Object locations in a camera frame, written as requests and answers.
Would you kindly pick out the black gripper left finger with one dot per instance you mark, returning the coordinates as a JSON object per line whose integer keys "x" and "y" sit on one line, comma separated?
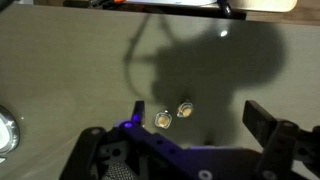
{"x": 138, "y": 111}

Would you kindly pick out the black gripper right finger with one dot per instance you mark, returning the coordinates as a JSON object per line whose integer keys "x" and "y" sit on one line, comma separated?
{"x": 258, "y": 118}

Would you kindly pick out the silver metal basket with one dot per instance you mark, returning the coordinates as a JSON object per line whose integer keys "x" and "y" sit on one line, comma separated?
{"x": 9, "y": 133}

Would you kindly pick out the small clear cup left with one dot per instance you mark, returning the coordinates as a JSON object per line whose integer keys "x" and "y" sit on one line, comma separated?
{"x": 163, "y": 119}

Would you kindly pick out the beige wooden board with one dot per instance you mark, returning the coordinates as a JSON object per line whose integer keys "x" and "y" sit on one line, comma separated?
{"x": 263, "y": 4}

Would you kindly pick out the white flat board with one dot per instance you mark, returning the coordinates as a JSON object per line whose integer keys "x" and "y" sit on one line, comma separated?
{"x": 170, "y": 1}

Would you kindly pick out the black clamp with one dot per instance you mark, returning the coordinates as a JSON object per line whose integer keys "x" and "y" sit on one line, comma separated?
{"x": 226, "y": 8}

